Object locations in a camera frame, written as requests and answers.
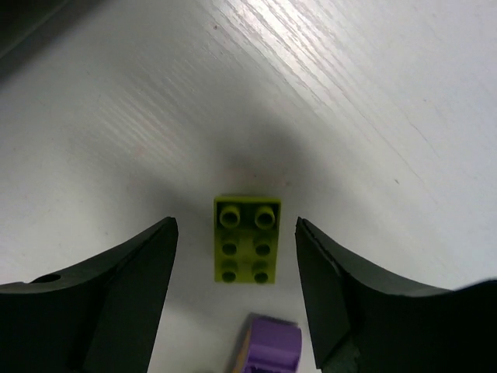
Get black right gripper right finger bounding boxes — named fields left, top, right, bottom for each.
left=295, top=218, right=496, bottom=372

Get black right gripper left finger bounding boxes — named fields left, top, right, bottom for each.
left=1, top=218, right=178, bottom=372

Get purple curved lego brick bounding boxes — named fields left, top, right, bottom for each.
left=225, top=313, right=303, bottom=372

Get lime long lego brick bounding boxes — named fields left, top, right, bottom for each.
left=214, top=195, right=281, bottom=285

